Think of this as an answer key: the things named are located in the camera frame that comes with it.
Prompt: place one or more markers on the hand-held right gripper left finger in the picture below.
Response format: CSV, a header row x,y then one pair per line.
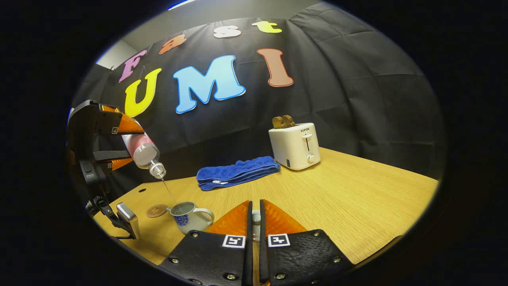
x,y
249,254

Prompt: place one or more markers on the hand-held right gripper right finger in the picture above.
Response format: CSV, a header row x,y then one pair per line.
x,y
262,258

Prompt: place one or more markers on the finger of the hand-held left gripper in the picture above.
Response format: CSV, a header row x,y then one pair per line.
x,y
111,155
129,126

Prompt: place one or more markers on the clear plastic water bottle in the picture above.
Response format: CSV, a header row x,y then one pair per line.
x,y
145,153

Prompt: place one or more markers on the white teacup lid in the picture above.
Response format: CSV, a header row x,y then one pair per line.
x,y
256,217

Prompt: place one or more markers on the white blue-patterned teacup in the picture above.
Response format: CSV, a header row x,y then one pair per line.
x,y
186,220

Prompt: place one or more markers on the round brown coaster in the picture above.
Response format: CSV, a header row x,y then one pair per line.
x,y
156,211

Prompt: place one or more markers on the folded blue towel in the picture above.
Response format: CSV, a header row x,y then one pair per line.
x,y
238,171

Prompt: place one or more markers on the white toaster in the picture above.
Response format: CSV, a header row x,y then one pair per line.
x,y
291,147

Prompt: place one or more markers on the brown toast slice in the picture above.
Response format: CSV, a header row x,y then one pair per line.
x,y
291,120
278,122

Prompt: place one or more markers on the black backdrop cloth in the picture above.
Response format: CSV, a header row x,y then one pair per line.
x,y
349,87

